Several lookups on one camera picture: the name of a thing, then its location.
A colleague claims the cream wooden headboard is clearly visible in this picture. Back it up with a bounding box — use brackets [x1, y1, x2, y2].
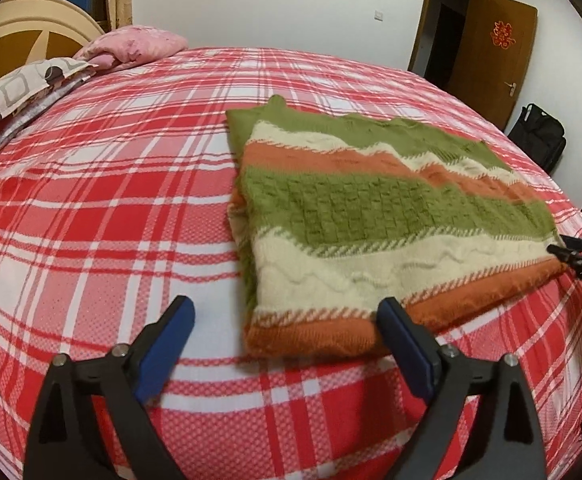
[0, 0, 106, 101]

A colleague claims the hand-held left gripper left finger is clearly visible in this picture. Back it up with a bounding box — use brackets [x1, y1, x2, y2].
[26, 296, 196, 480]

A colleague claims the patterned grey pillow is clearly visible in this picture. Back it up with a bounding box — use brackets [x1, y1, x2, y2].
[0, 56, 99, 166]

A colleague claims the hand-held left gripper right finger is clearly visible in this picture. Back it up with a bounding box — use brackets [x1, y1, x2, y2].
[376, 297, 544, 480]

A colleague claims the brown wooden door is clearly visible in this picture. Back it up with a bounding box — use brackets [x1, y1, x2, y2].
[451, 0, 538, 128]

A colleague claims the green striped knit sweater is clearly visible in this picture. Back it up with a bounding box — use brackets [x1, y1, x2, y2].
[225, 95, 572, 360]

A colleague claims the red plaid bed sheet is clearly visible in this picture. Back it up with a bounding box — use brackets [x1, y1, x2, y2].
[0, 46, 582, 480]

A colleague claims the brown door frame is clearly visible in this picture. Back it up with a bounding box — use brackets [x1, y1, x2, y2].
[407, 0, 487, 86]

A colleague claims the black backpack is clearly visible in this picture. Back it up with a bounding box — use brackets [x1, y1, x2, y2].
[507, 103, 567, 172]

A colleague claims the pink pillow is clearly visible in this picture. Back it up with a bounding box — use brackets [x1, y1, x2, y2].
[73, 25, 189, 70]

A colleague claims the red paper door decoration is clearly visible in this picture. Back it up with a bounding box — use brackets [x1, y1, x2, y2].
[491, 21, 516, 51]

